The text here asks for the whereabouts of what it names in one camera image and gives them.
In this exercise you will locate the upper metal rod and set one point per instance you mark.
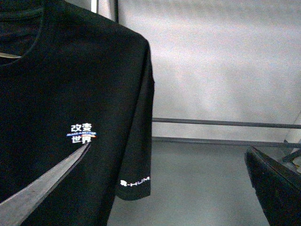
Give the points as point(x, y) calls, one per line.
point(227, 123)

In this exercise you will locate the metal rod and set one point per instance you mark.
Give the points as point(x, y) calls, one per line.
point(227, 123)
point(224, 142)

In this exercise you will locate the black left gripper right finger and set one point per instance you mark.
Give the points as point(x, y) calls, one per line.
point(278, 189)

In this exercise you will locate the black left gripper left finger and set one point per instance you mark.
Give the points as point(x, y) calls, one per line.
point(16, 209)

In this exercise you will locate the black printed t-shirt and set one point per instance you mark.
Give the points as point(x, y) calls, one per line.
point(81, 78)

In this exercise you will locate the wooden clothes hanger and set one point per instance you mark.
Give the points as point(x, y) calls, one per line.
point(5, 55)

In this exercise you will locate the lower metal rod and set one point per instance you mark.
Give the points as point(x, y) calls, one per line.
point(224, 142)

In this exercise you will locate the metal display frame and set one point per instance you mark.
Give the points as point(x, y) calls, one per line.
point(106, 8)

